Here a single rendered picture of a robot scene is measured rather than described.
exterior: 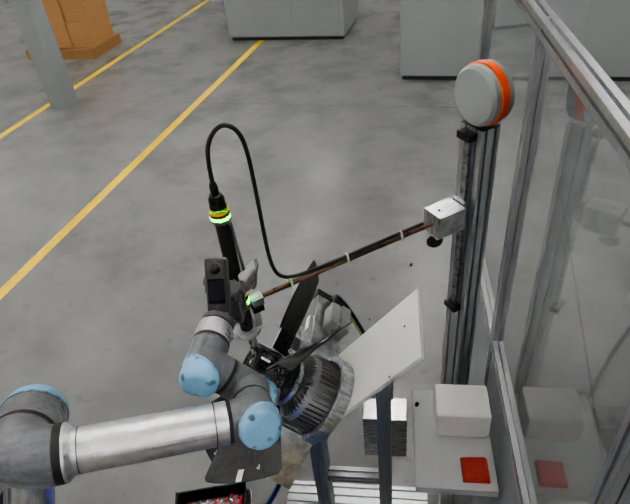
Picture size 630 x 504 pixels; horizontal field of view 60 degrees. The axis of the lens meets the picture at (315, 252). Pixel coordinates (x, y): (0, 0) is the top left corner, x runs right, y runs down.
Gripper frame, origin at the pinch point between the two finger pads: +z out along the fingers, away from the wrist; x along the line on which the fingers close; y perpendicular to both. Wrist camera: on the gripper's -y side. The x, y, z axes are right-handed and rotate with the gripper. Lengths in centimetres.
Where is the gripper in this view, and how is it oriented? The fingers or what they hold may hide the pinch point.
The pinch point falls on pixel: (235, 259)
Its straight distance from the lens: 129.1
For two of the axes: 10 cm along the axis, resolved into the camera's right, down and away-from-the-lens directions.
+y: 0.9, 7.9, 6.1
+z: 1.1, -6.1, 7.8
